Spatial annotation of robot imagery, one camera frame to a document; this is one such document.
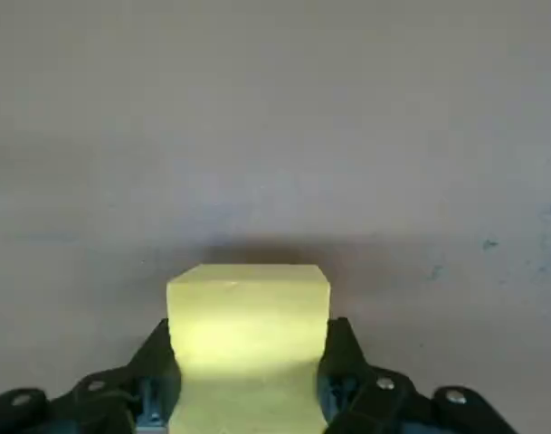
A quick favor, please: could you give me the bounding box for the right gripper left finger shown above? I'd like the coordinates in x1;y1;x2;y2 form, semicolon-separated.
0;317;184;434

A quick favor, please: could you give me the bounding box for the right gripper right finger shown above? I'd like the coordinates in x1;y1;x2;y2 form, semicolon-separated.
317;316;521;434

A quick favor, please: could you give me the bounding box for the yellow foam cube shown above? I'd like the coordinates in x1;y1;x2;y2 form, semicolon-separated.
166;264;333;434

